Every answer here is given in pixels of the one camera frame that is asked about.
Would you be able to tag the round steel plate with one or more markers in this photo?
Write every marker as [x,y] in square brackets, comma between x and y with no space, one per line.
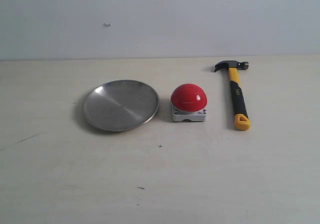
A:
[120,105]

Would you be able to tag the yellow black claw hammer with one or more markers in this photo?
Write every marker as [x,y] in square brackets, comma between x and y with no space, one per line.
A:
[241,119]

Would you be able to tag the red dome push button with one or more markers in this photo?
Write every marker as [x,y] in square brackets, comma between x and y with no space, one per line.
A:
[188,102]

